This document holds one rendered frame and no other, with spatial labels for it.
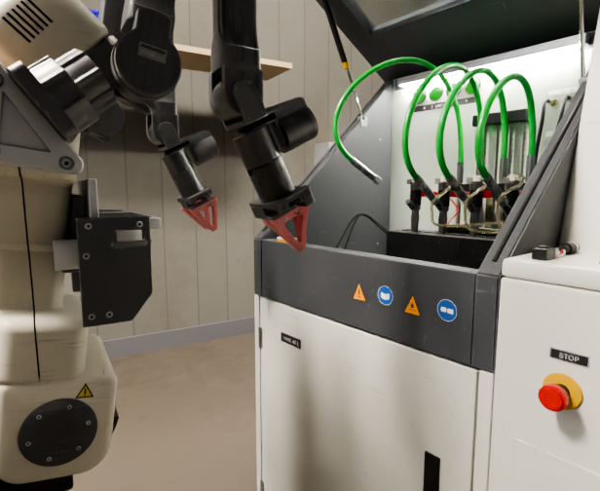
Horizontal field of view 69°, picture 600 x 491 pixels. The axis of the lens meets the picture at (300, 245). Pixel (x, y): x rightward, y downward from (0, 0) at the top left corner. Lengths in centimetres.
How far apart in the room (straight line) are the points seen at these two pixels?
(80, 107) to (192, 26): 272
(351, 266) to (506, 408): 39
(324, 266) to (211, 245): 221
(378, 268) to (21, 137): 63
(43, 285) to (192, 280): 242
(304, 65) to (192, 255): 166
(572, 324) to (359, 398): 47
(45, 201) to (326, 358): 66
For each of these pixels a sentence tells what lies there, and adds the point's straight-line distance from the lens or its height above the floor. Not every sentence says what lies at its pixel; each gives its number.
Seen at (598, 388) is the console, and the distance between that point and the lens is 73.
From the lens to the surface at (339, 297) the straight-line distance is 97.
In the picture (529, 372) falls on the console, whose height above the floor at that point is 81.
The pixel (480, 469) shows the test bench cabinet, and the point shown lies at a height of 62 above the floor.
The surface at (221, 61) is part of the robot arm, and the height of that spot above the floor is 126.
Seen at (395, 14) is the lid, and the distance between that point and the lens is 143.
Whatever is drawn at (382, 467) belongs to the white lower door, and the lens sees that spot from 103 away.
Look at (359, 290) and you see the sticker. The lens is 93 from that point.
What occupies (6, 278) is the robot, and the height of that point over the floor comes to 96.
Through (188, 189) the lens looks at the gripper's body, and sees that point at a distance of 105.
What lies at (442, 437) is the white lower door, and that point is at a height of 64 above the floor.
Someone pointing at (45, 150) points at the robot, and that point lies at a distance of 58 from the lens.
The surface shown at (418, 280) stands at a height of 92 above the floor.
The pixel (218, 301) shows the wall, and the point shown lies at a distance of 324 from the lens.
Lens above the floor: 109
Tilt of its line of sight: 7 degrees down
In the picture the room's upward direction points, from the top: straight up
